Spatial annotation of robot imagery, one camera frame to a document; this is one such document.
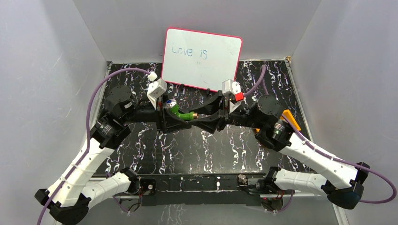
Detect green water faucet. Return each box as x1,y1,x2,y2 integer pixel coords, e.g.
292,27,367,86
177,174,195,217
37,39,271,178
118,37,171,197
166,99,199,121

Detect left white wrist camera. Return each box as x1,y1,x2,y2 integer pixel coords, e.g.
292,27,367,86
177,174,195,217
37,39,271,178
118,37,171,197
146,78,167,110

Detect pink framed whiteboard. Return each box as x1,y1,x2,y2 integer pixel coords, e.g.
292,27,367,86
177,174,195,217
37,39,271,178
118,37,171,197
161,28,243,91

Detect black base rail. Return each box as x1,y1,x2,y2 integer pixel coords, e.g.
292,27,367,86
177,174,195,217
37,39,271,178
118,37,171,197
140,173,272,206

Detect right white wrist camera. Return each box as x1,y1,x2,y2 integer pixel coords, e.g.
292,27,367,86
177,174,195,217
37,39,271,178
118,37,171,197
222,79,244,114

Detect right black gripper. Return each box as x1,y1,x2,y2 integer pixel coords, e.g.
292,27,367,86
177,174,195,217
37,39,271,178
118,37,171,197
188,90,264,135

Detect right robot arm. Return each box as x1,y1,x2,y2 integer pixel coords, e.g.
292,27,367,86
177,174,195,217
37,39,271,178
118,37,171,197
191,91,367,210

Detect silver hex nut fitting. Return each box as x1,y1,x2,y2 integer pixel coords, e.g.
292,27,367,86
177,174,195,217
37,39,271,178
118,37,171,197
237,174,248,186

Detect orange parts bin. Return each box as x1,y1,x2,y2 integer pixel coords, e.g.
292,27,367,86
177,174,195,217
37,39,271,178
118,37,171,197
250,108,301,133

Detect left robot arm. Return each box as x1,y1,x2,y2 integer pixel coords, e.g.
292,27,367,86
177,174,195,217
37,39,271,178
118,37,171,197
35,86,198,225

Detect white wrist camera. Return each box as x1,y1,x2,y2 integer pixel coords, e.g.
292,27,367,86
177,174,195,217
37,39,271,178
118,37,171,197
222,79,244,114
146,78,167,110

